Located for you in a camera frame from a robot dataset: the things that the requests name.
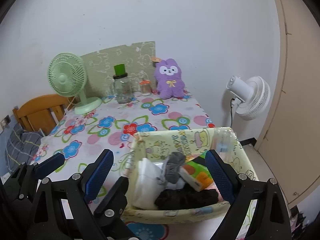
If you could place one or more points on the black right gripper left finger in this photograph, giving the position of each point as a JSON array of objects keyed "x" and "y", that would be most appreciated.
[{"x": 60, "y": 209}]

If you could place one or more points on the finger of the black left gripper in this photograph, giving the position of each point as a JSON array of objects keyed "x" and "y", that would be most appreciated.
[
  {"x": 108, "y": 213},
  {"x": 18, "y": 192}
]

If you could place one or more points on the white cloth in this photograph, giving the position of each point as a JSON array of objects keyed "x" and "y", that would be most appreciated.
[{"x": 147, "y": 189}]

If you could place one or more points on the green tissue pack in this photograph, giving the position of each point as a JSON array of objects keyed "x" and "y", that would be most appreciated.
[{"x": 196, "y": 175}]

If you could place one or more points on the black cloth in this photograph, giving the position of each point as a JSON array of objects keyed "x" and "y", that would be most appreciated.
[{"x": 186, "y": 198}]

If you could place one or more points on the yellow cartoon storage box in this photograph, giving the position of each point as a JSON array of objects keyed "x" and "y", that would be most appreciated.
[{"x": 193, "y": 143}]

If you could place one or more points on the grey sock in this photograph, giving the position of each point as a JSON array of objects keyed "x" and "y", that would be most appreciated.
[{"x": 170, "y": 168}]

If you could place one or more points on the plaid grey blanket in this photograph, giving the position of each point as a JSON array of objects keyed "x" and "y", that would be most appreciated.
[{"x": 21, "y": 147}]

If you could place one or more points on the beige door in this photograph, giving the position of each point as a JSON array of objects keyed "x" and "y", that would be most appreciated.
[{"x": 289, "y": 141}]

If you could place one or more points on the floral tablecloth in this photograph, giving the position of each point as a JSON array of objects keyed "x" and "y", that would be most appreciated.
[{"x": 81, "y": 138}]

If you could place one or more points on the white standing fan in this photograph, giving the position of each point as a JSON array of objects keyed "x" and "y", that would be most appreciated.
[{"x": 251, "y": 97}]

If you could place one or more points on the green desk fan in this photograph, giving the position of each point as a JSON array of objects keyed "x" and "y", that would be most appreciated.
[{"x": 67, "y": 75}]

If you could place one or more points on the glass mason jar mug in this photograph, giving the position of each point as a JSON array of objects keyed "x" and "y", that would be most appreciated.
[{"x": 122, "y": 88}]

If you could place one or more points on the toothpick jar orange lid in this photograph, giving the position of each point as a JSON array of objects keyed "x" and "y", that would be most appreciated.
[{"x": 145, "y": 87}]

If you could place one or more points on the green cup on jar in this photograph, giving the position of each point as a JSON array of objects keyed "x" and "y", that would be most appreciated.
[{"x": 119, "y": 69}]

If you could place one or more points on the purple plush bunny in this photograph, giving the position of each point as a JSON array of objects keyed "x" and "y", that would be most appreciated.
[{"x": 169, "y": 79}]

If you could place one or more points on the green patterned cardboard sheet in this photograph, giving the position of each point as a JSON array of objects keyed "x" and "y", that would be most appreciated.
[{"x": 137, "y": 58}]

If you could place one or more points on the wall power socket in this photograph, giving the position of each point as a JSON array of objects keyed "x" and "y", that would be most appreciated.
[{"x": 5, "y": 121}]

